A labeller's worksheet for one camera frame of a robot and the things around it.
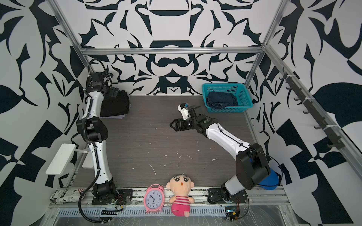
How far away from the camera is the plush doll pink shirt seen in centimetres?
67

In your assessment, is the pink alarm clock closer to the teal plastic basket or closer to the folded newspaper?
the folded newspaper

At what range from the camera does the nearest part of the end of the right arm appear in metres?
0.62

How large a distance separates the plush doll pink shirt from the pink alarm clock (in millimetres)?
48

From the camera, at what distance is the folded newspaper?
72cm

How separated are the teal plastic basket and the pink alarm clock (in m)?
0.63

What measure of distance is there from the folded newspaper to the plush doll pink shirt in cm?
47

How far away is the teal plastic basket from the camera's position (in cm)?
109

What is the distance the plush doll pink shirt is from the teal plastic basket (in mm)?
535

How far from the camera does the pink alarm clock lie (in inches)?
27.5

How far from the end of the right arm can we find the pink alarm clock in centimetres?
33
